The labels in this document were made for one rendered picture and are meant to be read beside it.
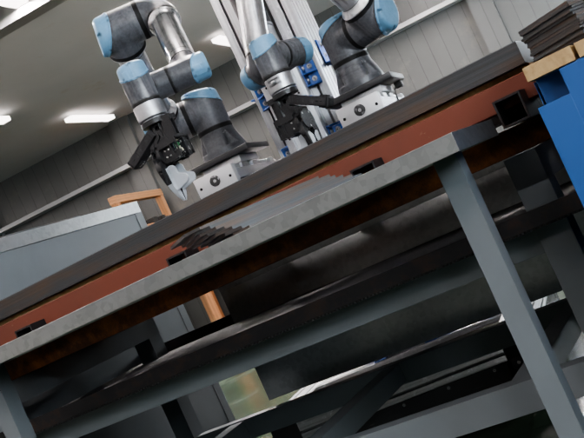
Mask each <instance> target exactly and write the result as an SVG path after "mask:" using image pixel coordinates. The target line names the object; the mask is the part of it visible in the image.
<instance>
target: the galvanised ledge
mask: <svg viewBox="0 0 584 438"><path fill-rule="evenodd" d="M509 158H510V157H509ZM507 159H508V158H507ZM507 159H505V160H507ZM505 160H502V161H500V162H498V163H496V164H493V165H491V166H489V167H487V168H485V169H482V170H480V171H478V172H475V173H474V174H472V175H473V178H474V179H477V178H479V177H482V176H485V175H486V174H489V173H491V172H493V171H495V170H498V169H500V168H502V167H505V164H504V162H503V161H505ZM444 193H446V191H445V189H444V188H443V187H442V188H440V189H438V190H436V191H433V192H431V193H429V194H427V195H425V196H422V197H420V198H417V199H415V200H413V201H412V202H408V203H406V204H404V205H402V206H400V207H398V208H396V209H393V210H390V211H389V212H387V213H385V214H382V215H380V216H377V217H375V218H373V219H371V220H369V221H367V222H364V223H362V224H360V225H357V226H355V227H353V228H352V229H348V230H346V231H344V232H342V233H340V234H338V235H336V236H332V237H330V238H329V239H327V240H325V241H322V242H319V243H317V244H315V245H313V246H311V247H309V248H307V249H304V250H302V251H300V252H297V253H295V254H293V255H290V256H288V257H286V258H284V259H282V260H280V261H278V262H275V263H272V264H270V265H269V266H267V267H265V268H262V269H259V270H257V271H255V272H253V273H251V274H249V275H246V276H244V277H242V278H240V279H237V280H235V281H233V282H230V283H228V284H226V285H224V286H222V287H220V288H219V291H220V293H222V292H223V291H226V290H228V289H231V288H234V287H235V286H237V285H239V284H242V283H244V282H246V281H249V280H251V279H253V278H255V277H258V276H259V275H262V274H265V273H267V272H269V271H270V270H273V269H276V268H278V267H280V266H282V265H284V264H286V263H288V262H292V261H294V260H295V259H298V258H300V257H302V256H305V255H307V254H309V253H311V252H314V251H316V250H318V249H321V248H323V247H325V246H327V245H329V244H331V243H333V242H337V241H339V240H341V239H342V238H345V237H347V236H350V235H353V234H354V233H356V232H358V231H360V230H363V229H365V228H367V227H370V226H372V225H374V224H376V223H378V222H381V221H383V220H386V219H388V218H390V217H391V216H395V215H397V214H399V213H401V212H403V211H405V210H407V209H411V208H413V207H414V206H417V205H419V204H421V203H423V202H426V201H428V200H430V199H433V198H435V197H437V196H439V195H442V194H444Z"/></svg>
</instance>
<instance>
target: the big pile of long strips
mask: <svg viewBox="0 0 584 438"><path fill-rule="evenodd" d="M518 33H519V35H520V36H521V37H523V39H521V41H522V42H523V43H525V44H527V45H528V49H530V50H531V51H530V52H531V54H530V56H534V59H533V60H534V62H537V61H539V60H541V59H542V58H544V57H546V56H549V55H551V54H553V53H555V52H556V51H558V50H562V49H564V48H566V47H567V46H569V45H574V43H576V42H578V41H580V40H581V39H583V38H584V0H567V1H565V2H564V3H562V4H560V5H559V6H557V7H556V8H554V9H553V10H550V11H549V12H548V13H547V14H545V15H544V16H542V17H540V18H539V19H537V20H536V21H534V22H533V23H531V24H529V26H527V27H526V28H524V29H522V30H520V31H519V32H518Z"/></svg>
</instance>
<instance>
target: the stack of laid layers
mask: <svg viewBox="0 0 584 438"><path fill-rule="evenodd" d="M530 51H531V50H530V49H528V45H527V44H525V43H523V42H513V43H511V44H509V45H508V46H506V47H504V48H502V49H500V50H497V51H496V52H494V53H492V54H490V55H488V56H485V57H483V58H482V59H480V60H478V61H476V62H474V63H471V64H470V65H468V66H466V67H464V68H462V69H460V70H457V71H456V72H454V73H452V74H450V75H448V76H445V77H443V78H442V79H440V80H438V81H436V82H434V83H431V84H430V85H428V86H426V87H424V88H422V89H420V90H417V91H416V92H414V93H412V94H410V95H408V96H405V97H403V98H402V99H400V100H398V101H396V102H394V103H391V104H390V105H389V106H387V107H385V108H383V109H380V110H378V111H376V112H375V113H373V114H371V115H369V116H366V117H364V118H363V119H361V120H359V121H357V122H355V123H352V124H350V125H349V126H347V127H345V128H343V129H340V130H338V131H336V132H335V133H333V134H331V135H329V136H326V137H324V138H323V139H321V140H319V141H317V142H315V143H312V144H310V145H309V146H307V147H305V148H303V149H300V150H298V151H296V152H295V153H293V154H291V155H289V156H286V157H284V158H283V159H281V160H279V161H277V162H275V163H272V164H270V165H269V166H267V167H266V168H264V169H261V170H259V171H257V172H256V173H254V174H252V175H250V176H247V177H245V178H243V179H242V180H240V181H238V182H235V183H233V184H231V185H229V186H228V187H226V188H224V189H221V190H219V191H217V192H216V193H214V194H212V195H210V196H207V197H205V198H203V199H202V200H200V201H198V202H195V203H193V204H191V205H189V206H188V207H186V208H184V209H181V210H179V211H177V212H176V213H174V214H172V215H170V216H167V217H165V218H163V219H162V220H160V221H158V222H155V223H153V224H151V225H149V226H148V227H146V228H145V229H142V230H140V231H138V232H136V233H135V234H133V235H131V236H128V237H126V238H124V239H122V240H121V241H119V242H116V243H114V244H112V245H110V246H109V247H107V248H105V249H102V250H100V251H98V252H96V253H95V254H93V255H90V256H88V257H86V258H84V259H82V260H81V261H79V262H76V263H74V264H72V265H70V266H69V267H67V268H65V269H62V270H60V271H58V272H56V273H55V274H53V275H50V276H48V277H46V278H44V279H42V280H41V281H39V282H36V283H34V284H32V285H30V286H29V287H27V288H25V289H23V290H21V291H19V292H17V293H15V294H14V295H11V296H9V297H7V298H5V299H3V300H2V301H0V321H2V320H4V319H6V318H8V317H10V316H12V315H14V314H16V313H18V312H20V311H22V310H24V309H26V308H28V307H30V306H32V305H34V304H36V303H38V302H40V301H43V300H45V299H47V298H49V297H51V296H53V295H55V294H57V293H59V292H61V291H63V290H65V289H67V288H69V287H71V286H73V285H75V284H77V283H79V282H81V281H83V280H85V279H87V278H90V277H92V276H93V275H96V274H98V273H100V272H102V271H104V270H105V269H108V268H110V267H112V266H114V265H116V264H118V263H119V262H122V261H124V260H126V259H128V258H130V257H132V256H135V255H137V254H139V253H141V252H143V251H144V250H146V249H149V248H151V247H153V246H155V245H157V244H158V243H160V242H163V241H165V240H167V239H169V238H171V237H172V236H175V235H177V234H179V233H182V232H183V231H185V230H187V229H190V228H192V227H194V226H196V225H197V224H199V223H201V222H204V221H206V220H208V219H210V218H211V217H213V216H216V215H218V214H220V213H222V212H223V211H225V210H228V209H231V208H233V207H235V206H236V205H238V204H240V203H242V202H245V201H247V200H248V199H250V198H252V197H254V196H257V195H259V194H261V193H262V192H264V191H266V190H268V189H272V188H274V187H275V186H277V185H279V184H281V183H284V182H286V181H287V180H289V179H291V178H293V177H295V176H298V175H300V174H301V173H303V172H305V171H307V170H309V169H312V168H314V167H315V166H318V165H320V164H322V163H325V162H326V161H328V160H330V159H332V158H334V157H336V156H339V155H340V154H342V153H344V152H346V151H348V150H350V149H353V148H354V147H356V146H358V145H360V144H362V143H365V142H367V141H369V140H371V139H373V138H375V137H377V136H379V135H381V134H383V133H385V132H387V131H389V130H391V129H393V128H395V127H397V126H399V125H401V124H403V123H405V122H407V121H410V120H412V119H414V118H416V117H418V116H420V115H422V114H424V113H426V112H428V111H430V110H432V109H434V108H436V107H438V106H440V105H442V104H444V103H446V102H448V101H450V100H452V99H454V98H457V97H458V96H461V95H463V94H465V93H467V92H469V91H470V90H473V89H475V88H477V87H479V86H481V85H483V84H484V83H487V82H489V81H491V80H493V79H495V78H496V77H498V76H502V75H504V74H506V73H508V72H509V71H511V70H514V69H516V68H518V67H520V66H522V65H523V64H525V63H531V62H534V60H533V59H534V56H530V54H531V52H530ZM534 63H535V62H534Z"/></svg>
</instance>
